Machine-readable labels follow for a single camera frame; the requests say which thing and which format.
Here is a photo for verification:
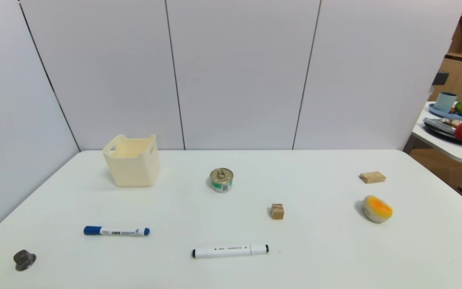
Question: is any blue capped whiteboard marker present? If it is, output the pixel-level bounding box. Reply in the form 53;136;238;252
83;226;150;237

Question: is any silver flat item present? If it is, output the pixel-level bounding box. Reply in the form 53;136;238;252
423;118;458;135

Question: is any flat wooden block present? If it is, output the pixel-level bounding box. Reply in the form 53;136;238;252
360;171;387;184

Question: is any white side table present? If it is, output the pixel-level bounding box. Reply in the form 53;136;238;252
403;100;462;165

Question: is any dark oval tray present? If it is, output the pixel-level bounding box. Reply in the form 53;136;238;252
423;118;462;147

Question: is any small green-label tin can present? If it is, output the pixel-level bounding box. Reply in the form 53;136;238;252
209;168;234;193

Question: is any dark metal knob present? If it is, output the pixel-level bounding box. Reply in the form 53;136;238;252
13;250;37;271

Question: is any blue plate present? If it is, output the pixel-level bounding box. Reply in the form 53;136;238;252
428;104;462;121

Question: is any cream plastic storage box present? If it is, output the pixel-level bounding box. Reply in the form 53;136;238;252
102;134;161;187

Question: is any blue cup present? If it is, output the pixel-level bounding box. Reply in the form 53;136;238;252
434;92;458;113

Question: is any white marker with black caps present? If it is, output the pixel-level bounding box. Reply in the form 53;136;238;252
192;244;270;258

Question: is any black box-shaped device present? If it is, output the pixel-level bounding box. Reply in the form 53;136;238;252
432;71;450;86

